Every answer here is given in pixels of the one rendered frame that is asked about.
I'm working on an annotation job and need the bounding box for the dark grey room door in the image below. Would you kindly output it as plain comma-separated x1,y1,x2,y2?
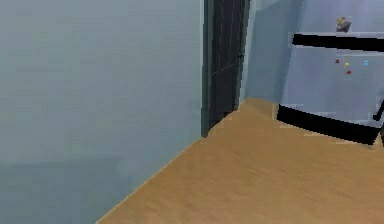
200,0,252,138

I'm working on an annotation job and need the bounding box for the small photo fridge magnet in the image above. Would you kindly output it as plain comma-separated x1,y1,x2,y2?
335,16,353,34

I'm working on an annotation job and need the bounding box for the pale grey fridge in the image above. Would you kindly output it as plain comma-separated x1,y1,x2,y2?
275,0,384,146

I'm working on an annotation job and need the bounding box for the black fridge handle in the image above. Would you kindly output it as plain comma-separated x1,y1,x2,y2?
372,98,384,122

